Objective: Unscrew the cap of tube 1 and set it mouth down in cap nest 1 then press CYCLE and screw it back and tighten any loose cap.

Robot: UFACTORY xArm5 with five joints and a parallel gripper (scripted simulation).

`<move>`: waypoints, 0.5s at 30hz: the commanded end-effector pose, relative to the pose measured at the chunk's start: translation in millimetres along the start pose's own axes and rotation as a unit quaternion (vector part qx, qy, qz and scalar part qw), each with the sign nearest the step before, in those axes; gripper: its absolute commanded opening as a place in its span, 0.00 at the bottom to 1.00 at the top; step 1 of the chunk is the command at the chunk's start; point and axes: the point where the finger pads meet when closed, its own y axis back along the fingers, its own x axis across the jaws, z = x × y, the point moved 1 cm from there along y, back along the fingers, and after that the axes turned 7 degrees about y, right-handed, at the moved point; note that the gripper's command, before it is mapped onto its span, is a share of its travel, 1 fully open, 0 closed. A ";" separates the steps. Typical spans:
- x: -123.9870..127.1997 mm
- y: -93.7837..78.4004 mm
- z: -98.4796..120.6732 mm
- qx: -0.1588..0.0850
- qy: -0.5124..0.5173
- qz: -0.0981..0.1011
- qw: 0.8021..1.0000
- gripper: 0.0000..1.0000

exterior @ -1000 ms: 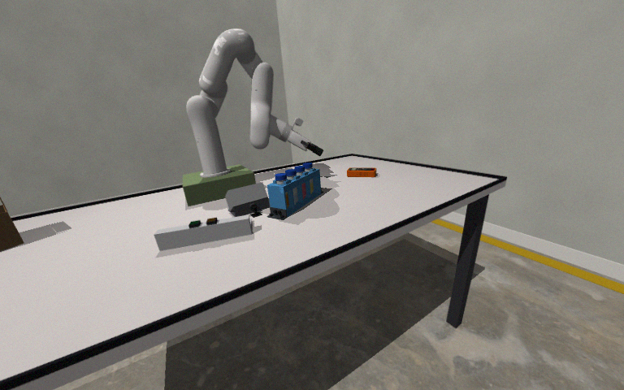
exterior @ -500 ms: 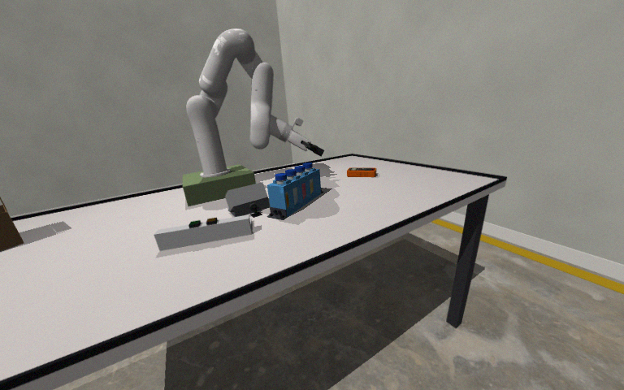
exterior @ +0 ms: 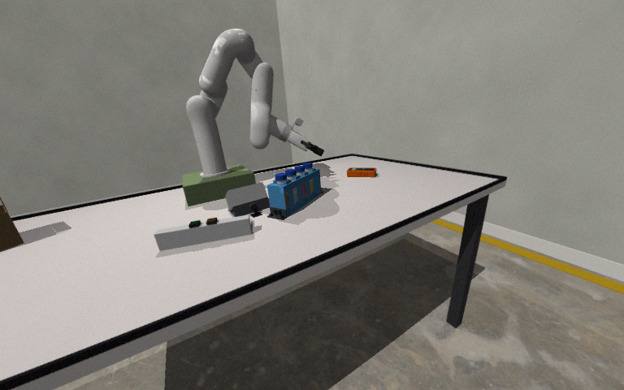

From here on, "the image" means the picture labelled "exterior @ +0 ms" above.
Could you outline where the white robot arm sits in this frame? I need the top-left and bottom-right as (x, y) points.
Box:
(186, 28), (304, 178)

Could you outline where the orange digital multimeter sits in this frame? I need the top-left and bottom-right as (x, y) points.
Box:
(347, 167), (376, 177)

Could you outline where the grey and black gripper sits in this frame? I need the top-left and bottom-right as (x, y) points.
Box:
(285, 130), (324, 156)

